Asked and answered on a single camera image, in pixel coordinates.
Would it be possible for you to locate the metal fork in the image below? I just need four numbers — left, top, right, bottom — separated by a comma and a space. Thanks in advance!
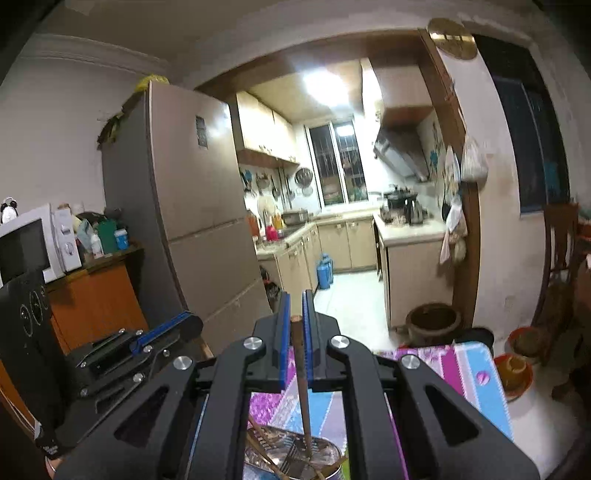
279, 437, 307, 479

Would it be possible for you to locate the kitchen window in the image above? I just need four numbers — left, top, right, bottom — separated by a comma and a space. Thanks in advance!
308, 120, 369, 207

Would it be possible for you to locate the steel kettle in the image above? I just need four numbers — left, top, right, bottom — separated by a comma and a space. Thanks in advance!
405, 197, 424, 225

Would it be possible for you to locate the orange basin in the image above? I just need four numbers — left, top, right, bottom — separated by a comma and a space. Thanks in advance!
494, 353, 534, 402

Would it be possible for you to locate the white microwave oven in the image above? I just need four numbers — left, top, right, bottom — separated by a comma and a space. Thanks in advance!
1, 204, 82, 285

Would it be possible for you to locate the floral striped tablecloth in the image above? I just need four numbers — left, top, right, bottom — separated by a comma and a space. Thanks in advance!
245, 335, 538, 479

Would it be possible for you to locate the dark window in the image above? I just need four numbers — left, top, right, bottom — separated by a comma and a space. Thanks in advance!
475, 35, 570, 213

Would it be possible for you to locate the blue perforated utensil holder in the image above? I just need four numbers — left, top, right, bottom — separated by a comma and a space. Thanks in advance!
243, 426, 346, 479

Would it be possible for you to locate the black wok on stove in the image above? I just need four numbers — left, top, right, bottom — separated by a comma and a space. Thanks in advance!
384, 187, 418, 210

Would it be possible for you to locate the white bottle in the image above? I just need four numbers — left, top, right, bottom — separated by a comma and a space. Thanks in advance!
90, 233, 104, 259

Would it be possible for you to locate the green container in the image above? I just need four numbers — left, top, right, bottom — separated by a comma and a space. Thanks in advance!
96, 219, 118, 255

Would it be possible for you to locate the range hood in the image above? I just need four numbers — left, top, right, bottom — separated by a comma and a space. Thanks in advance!
374, 127, 430, 182

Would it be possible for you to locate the orange wooden cabinet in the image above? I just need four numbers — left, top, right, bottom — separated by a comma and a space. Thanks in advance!
1, 247, 147, 430

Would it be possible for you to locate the white plastic bag hanging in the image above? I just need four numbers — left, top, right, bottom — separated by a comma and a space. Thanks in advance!
461, 134, 489, 183

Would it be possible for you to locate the brown ceramic pot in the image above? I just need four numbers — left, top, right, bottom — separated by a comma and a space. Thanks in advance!
406, 303, 461, 347

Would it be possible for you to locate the blue gas bottle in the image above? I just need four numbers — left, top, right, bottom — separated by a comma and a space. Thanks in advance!
317, 253, 334, 290

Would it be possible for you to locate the wooden chair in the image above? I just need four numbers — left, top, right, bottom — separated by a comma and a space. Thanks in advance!
531, 203, 579, 366

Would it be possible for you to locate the brown refrigerator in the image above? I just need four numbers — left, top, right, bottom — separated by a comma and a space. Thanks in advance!
101, 82, 271, 354

